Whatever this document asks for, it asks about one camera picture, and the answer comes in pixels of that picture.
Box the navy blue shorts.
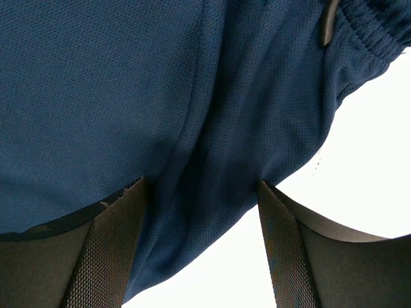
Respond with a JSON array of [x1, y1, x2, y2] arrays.
[[1, 1, 410, 300]]

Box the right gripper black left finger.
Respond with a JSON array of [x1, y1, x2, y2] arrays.
[[1, 179, 148, 307]]

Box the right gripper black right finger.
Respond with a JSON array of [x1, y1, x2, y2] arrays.
[[258, 181, 410, 308]]

